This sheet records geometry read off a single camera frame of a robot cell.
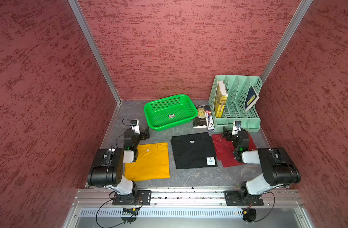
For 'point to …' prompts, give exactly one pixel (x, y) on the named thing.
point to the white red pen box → (209, 120)
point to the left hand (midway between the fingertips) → (142, 128)
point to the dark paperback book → (200, 121)
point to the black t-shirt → (193, 150)
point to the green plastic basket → (164, 113)
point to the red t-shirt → (224, 150)
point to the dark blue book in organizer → (252, 98)
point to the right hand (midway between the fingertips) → (229, 128)
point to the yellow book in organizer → (221, 99)
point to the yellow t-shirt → (152, 163)
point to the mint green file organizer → (235, 98)
